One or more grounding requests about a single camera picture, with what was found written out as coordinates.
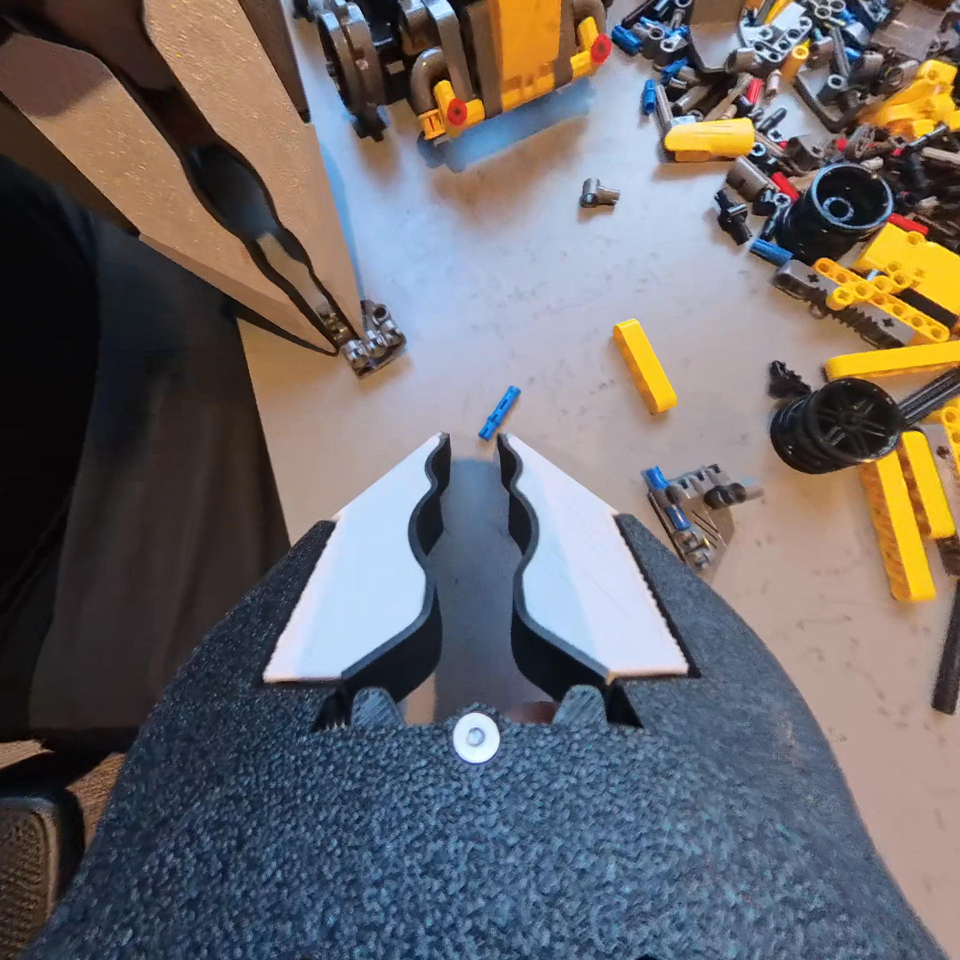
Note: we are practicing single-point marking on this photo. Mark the pile of toy brick pieces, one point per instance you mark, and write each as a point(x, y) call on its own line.
point(862, 97)

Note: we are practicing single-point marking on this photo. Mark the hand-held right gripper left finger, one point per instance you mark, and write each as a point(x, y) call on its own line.
point(360, 600)

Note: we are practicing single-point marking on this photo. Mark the yellow toy beam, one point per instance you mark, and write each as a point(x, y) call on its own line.
point(645, 367)

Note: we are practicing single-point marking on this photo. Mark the blue toy pin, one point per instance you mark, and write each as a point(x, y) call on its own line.
point(499, 412)

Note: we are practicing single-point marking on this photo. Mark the yellow black toy brick vehicle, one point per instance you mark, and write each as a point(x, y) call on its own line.
point(525, 45)

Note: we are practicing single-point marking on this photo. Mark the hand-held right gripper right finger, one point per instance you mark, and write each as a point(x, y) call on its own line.
point(592, 592)

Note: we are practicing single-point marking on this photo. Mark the small grey brick assembly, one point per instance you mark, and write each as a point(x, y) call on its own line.
point(694, 517)

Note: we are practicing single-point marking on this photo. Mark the grey toy connector piece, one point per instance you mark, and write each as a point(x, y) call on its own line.
point(600, 193)

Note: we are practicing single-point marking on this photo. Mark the grey toy panel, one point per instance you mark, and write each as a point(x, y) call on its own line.
point(375, 337)

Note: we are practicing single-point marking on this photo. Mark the black toy wheel hub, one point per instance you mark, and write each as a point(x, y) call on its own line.
point(836, 424)
point(840, 210)

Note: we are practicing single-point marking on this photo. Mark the grey desk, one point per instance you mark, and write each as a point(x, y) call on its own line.
point(525, 285)

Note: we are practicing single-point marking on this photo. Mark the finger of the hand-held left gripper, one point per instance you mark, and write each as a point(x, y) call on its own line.
point(112, 150)
point(247, 97)

